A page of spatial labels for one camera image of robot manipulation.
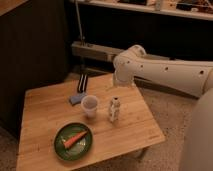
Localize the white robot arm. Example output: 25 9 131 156
113 45 213 171

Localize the translucent plastic cup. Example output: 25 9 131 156
81 95 99 118

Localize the blue sponge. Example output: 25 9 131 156
69 93 86 105

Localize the wooden table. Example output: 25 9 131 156
16 74 165 171

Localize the orange carrot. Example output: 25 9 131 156
63 131 87 149

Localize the green round plate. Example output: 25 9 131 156
53 123 93 161

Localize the metal vertical pole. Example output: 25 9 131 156
74 0 85 45

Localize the dark cabinet with wooden top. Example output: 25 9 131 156
0 0 69 137

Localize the cluttered white shelf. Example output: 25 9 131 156
69 0 213 21

